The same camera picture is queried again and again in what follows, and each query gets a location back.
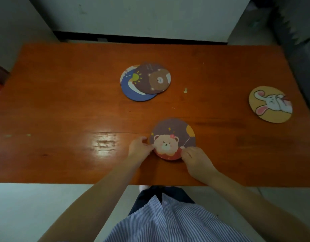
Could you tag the person's left hand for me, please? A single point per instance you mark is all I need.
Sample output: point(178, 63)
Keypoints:
point(137, 150)

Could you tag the person's right hand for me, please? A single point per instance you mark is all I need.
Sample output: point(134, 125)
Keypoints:
point(199, 162)

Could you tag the person's left fingers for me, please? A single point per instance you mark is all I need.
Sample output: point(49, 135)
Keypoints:
point(144, 143)

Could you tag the person's right fingers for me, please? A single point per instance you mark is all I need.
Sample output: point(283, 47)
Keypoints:
point(186, 151)

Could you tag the purple bear balloon round coaster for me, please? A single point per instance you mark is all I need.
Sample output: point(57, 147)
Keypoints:
point(173, 138)

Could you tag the person's right forearm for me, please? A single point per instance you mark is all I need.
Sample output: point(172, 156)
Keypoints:
point(258, 209)

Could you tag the person's left forearm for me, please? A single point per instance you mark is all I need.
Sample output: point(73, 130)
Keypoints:
point(92, 206)

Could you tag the dark navy trousers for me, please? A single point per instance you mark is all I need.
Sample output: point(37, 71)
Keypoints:
point(160, 196)

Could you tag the blue moon round coaster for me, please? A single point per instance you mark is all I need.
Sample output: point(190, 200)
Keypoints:
point(133, 89)

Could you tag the brown bear face round coaster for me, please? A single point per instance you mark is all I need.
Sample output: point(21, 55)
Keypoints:
point(153, 79)

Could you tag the striped blue white shirt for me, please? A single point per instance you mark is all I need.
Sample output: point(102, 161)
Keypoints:
point(175, 221)

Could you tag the yellow rabbit round coaster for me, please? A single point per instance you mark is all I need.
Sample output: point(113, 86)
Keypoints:
point(270, 104)

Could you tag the dark grey sofa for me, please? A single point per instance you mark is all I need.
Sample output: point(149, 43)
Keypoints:
point(296, 42)

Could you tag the dark brown wooden furniture edge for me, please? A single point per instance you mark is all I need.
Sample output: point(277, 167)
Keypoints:
point(0, 74)

